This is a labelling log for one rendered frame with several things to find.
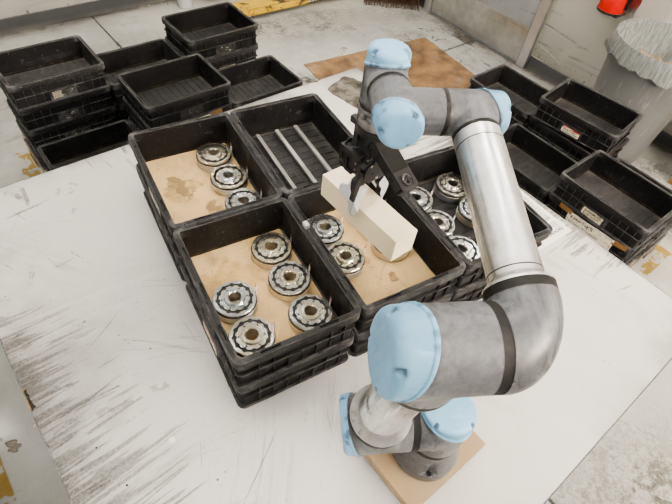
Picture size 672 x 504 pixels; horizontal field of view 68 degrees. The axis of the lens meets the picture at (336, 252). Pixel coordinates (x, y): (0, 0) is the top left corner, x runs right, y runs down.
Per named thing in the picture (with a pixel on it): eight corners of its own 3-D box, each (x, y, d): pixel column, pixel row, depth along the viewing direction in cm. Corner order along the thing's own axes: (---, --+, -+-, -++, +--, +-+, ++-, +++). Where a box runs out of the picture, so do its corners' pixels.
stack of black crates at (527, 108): (536, 150, 288) (563, 98, 262) (504, 168, 274) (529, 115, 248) (484, 114, 306) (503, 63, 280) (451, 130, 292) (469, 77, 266)
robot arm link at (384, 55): (371, 59, 78) (363, 32, 84) (361, 118, 87) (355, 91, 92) (419, 61, 79) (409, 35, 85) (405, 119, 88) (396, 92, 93)
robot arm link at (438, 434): (469, 457, 101) (491, 433, 91) (404, 462, 99) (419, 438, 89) (454, 400, 109) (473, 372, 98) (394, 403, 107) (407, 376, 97)
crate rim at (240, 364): (362, 318, 111) (364, 312, 109) (235, 373, 99) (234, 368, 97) (284, 202, 132) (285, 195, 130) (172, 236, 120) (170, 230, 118)
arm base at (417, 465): (470, 448, 112) (484, 432, 105) (427, 497, 105) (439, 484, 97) (419, 399, 119) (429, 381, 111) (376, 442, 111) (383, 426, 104)
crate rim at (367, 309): (466, 273, 122) (469, 267, 120) (362, 318, 111) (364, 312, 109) (379, 173, 143) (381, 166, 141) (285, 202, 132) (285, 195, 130)
